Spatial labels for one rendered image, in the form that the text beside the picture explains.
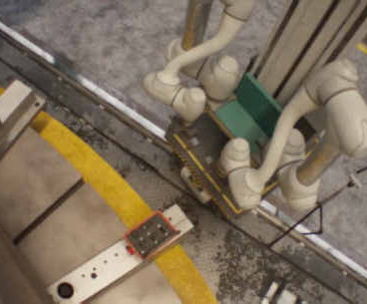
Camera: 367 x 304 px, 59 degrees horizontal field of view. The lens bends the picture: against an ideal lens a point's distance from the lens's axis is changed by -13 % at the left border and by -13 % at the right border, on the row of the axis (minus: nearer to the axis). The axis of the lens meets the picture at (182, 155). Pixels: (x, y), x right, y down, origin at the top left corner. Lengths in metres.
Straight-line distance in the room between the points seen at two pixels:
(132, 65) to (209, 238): 1.47
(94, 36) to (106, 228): 1.75
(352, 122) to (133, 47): 2.28
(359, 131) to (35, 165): 1.75
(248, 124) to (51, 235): 1.23
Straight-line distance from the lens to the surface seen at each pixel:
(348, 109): 1.11
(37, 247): 2.03
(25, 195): 2.13
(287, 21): 1.57
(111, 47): 3.06
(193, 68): 1.78
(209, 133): 2.30
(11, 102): 2.26
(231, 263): 2.40
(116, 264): 1.59
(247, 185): 1.40
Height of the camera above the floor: 2.26
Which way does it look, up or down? 63 degrees down
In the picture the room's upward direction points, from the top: 23 degrees clockwise
